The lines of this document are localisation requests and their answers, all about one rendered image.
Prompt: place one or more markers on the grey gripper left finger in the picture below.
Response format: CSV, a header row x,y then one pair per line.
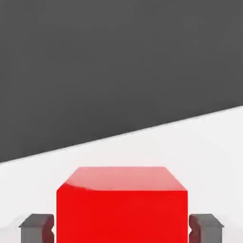
x,y
36,227

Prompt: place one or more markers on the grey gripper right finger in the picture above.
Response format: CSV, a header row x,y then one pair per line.
x,y
206,227

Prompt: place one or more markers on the small red cube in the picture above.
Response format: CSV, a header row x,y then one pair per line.
x,y
121,212

